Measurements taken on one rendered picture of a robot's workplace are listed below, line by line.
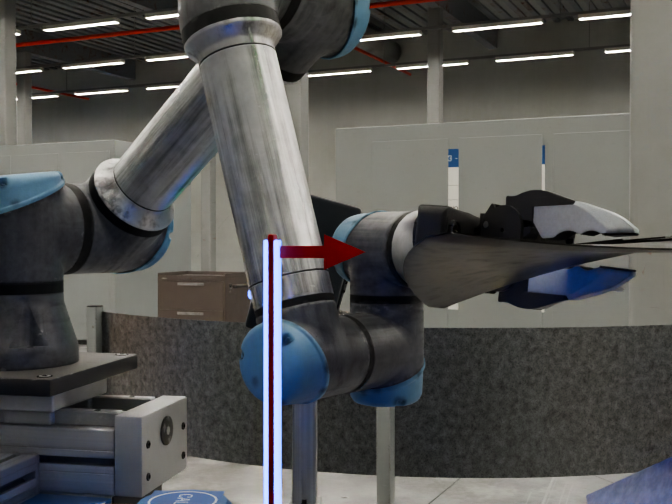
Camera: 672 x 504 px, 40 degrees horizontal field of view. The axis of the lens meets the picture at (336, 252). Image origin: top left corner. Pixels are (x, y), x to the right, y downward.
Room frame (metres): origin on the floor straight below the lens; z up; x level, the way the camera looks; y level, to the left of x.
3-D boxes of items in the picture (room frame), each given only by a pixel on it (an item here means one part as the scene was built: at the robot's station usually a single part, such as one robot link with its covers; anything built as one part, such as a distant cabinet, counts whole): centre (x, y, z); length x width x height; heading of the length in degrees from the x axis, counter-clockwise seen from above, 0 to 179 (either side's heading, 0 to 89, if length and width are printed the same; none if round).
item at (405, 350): (0.92, -0.04, 1.08); 0.11 x 0.08 x 0.11; 142
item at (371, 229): (0.94, -0.05, 1.17); 0.11 x 0.08 x 0.09; 35
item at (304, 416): (1.16, 0.04, 0.96); 0.03 x 0.03 x 0.20; 88
